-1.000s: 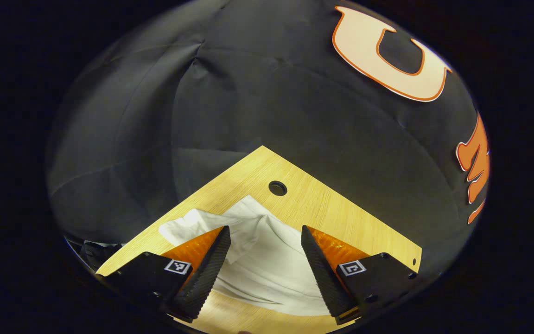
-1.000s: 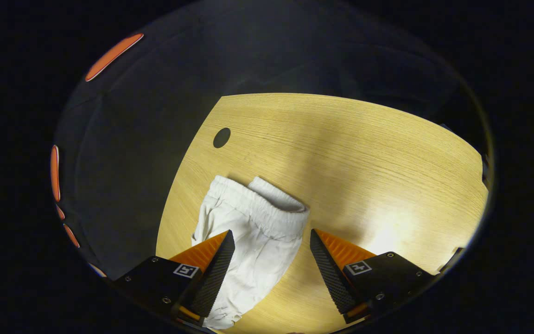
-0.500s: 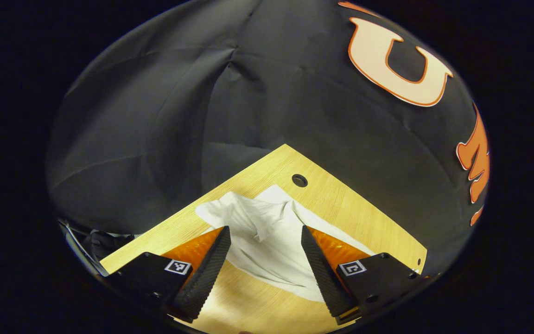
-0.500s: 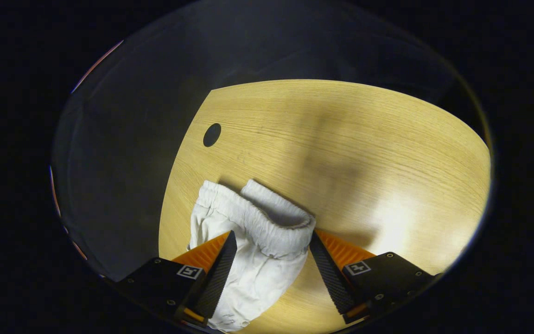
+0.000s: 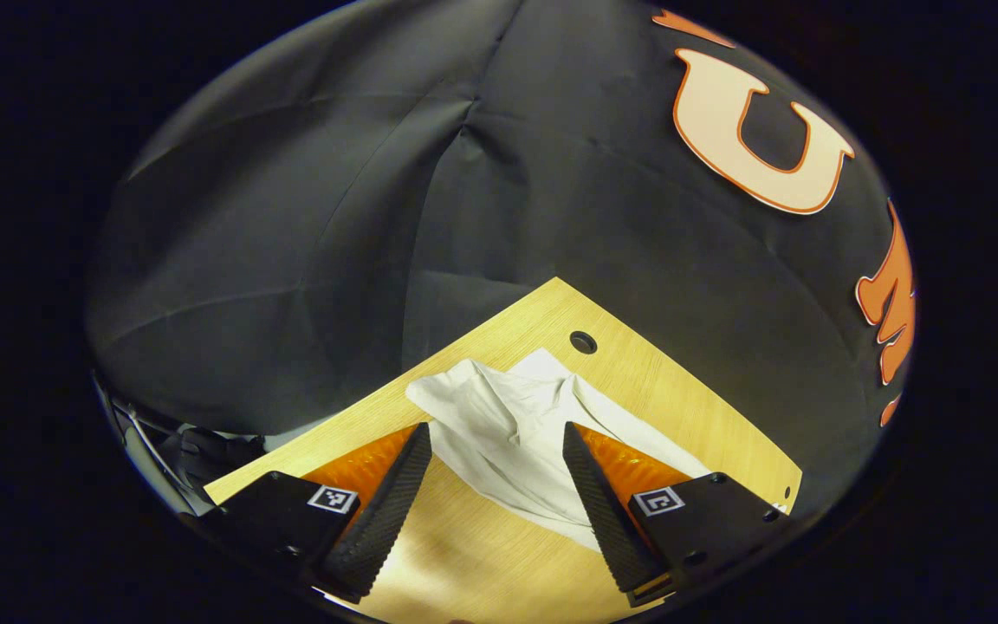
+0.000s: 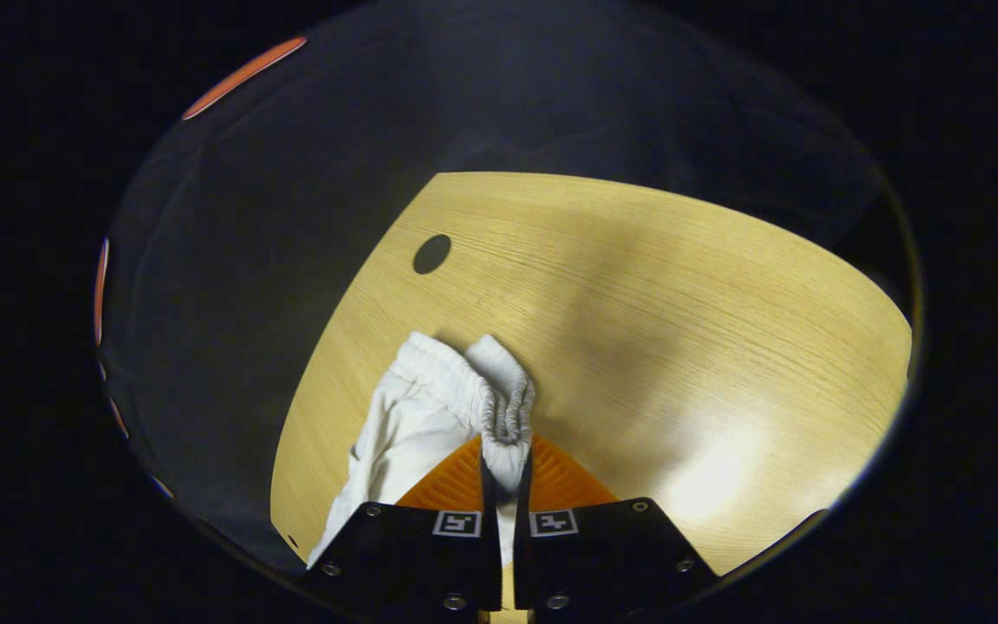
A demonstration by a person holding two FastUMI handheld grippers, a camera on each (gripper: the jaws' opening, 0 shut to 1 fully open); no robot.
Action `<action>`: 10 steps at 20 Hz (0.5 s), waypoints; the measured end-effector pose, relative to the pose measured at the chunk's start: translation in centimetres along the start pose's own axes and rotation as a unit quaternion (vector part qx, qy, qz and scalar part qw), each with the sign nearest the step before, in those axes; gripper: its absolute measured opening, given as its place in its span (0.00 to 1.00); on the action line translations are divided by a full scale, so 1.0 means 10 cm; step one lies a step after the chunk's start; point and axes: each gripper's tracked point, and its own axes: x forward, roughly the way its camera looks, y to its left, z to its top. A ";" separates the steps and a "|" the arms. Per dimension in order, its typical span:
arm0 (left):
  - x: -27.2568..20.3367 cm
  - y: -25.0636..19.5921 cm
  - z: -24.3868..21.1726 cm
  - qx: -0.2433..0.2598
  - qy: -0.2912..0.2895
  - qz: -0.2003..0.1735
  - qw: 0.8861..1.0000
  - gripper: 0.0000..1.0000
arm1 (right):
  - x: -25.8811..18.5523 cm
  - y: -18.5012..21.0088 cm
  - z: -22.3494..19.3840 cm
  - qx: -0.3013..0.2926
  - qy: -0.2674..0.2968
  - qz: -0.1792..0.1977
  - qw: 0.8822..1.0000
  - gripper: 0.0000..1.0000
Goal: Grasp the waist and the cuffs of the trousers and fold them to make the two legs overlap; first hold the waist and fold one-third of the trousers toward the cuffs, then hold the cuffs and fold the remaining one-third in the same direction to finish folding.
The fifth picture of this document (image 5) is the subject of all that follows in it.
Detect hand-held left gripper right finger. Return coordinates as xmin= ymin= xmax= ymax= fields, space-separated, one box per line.
xmin=562 ymin=422 xmax=790 ymax=608

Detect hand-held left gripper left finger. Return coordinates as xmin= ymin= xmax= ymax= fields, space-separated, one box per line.
xmin=196 ymin=422 xmax=433 ymax=605

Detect white jeans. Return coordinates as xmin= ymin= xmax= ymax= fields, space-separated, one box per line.
xmin=405 ymin=348 xmax=712 ymax=553

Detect black backdrop cloth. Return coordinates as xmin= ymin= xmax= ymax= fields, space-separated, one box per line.
xmin=87 ymin=0 xmax=917 ymax=521

